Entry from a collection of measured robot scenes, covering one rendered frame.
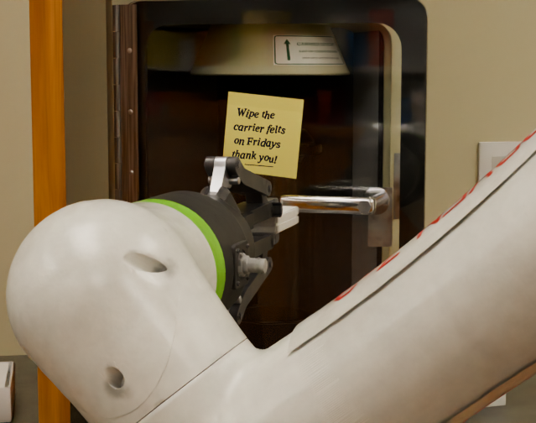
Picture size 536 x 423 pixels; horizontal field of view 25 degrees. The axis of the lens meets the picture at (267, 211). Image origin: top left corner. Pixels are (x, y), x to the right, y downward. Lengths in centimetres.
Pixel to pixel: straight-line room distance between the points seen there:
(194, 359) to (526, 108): 120
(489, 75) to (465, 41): 6
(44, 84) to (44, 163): 7
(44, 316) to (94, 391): 5
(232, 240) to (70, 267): 16
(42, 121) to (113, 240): 49
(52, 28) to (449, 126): 77
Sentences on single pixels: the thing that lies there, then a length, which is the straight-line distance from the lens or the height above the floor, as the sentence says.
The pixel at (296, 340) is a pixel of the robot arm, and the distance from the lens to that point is 65.
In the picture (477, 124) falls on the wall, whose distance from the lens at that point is 178.
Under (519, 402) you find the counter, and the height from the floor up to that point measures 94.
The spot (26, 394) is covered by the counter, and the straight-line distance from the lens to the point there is 149.
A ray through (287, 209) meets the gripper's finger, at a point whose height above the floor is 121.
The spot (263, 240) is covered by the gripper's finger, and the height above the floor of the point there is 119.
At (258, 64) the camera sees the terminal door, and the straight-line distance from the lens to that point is 118.
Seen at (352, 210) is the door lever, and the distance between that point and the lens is 111.
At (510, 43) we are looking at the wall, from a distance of 180.
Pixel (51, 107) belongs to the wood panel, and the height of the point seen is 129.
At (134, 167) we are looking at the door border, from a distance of 123.
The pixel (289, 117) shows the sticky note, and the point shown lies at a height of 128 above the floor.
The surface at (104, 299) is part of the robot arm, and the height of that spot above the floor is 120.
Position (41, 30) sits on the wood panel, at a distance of 115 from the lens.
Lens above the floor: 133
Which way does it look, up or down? 7 degrees down
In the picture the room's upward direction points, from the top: straight up
